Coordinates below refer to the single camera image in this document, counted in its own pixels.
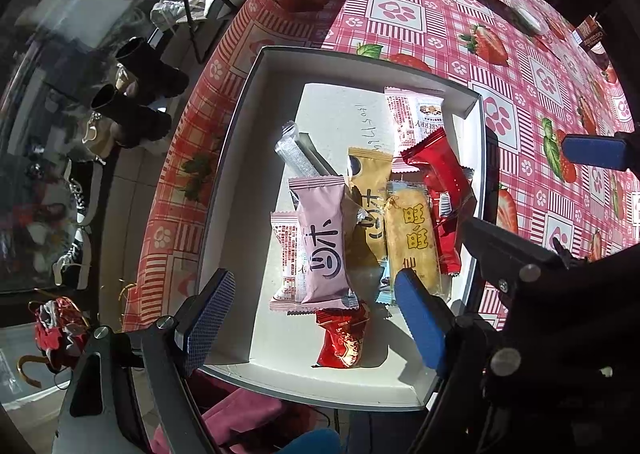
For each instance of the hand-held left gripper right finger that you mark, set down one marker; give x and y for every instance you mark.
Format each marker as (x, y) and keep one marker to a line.
(420, 324)

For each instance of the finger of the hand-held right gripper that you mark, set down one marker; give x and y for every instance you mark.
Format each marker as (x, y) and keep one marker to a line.
(510, 254)
(595, 151)

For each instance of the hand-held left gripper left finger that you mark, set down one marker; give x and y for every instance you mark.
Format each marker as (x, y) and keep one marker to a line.
(207, 319)

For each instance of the light blue snack packet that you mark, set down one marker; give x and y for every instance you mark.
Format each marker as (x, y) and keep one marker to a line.
(386, 284)

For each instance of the crinkled red candy packet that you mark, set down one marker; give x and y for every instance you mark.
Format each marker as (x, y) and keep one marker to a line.
(342, 339)

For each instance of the yellow rice cracker packet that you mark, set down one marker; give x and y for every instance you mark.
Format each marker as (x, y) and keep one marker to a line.
(410, 234)

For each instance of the white snack packet red text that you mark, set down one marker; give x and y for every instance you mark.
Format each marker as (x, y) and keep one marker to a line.
(286, 259)

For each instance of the pink snack packet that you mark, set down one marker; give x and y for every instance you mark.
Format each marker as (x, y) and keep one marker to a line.
(320, 244)

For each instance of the gold snack packet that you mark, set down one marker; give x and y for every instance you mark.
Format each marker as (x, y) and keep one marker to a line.
(365, 168)

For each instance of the white snack packet with picture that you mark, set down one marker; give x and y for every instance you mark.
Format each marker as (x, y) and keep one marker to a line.
(410, 118)

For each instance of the silver snack packet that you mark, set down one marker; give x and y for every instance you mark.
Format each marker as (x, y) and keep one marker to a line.
(295, 153)

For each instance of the white cardboard box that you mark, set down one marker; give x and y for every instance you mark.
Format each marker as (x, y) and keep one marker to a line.
(280, 123)

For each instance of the pink cloth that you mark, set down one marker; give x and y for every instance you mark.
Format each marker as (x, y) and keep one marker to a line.
(240, 419)

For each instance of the brown drink carton with straw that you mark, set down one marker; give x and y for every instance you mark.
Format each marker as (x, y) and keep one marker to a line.
(592, 36)

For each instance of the clear plastic lid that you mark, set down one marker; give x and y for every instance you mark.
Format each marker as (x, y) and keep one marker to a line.
(530, 18)

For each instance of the black and white sneaker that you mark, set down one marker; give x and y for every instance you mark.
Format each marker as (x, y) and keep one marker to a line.
(80, 194)
(72, 259)

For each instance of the person's blue trouser leg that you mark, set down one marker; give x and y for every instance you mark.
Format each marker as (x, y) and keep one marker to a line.
(312, 441)

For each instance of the strawberry print tablecloth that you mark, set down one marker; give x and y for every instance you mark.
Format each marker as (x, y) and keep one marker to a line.
(450, 48)

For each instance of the cream shoe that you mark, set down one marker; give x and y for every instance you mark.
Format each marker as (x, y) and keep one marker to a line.
(99, 138)
(125, 78)

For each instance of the black boot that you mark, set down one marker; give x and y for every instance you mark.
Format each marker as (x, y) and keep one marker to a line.
(135, 118)
(150, 68)

